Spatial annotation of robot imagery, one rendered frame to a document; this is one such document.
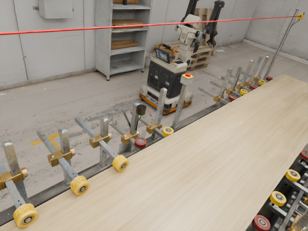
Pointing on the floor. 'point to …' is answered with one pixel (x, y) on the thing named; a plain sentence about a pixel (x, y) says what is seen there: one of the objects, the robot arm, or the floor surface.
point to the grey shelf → (108, 33)
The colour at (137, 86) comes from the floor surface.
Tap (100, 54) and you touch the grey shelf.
